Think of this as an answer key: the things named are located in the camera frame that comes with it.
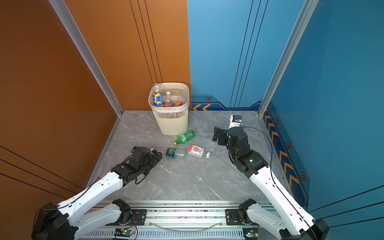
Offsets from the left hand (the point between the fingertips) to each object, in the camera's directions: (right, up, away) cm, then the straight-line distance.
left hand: (160, 157), depth 83 cm
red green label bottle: (+2, +33, +15) cm, 36 cm away
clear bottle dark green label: (+8, +1, +8) cm, 11 cm away
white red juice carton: (+20, +2, +10) cm, 23 cm away
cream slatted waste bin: (+4, +21, +15) cm, 26 cm away
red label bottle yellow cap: (+9, +32, +13) cm, 36 cm away
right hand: (+33, +16, -11) cm, 38 cm away
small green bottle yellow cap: (+13, +10, +16) cm, 22 cm away
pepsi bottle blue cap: (-4, +36, +8) cm, 37 cm away
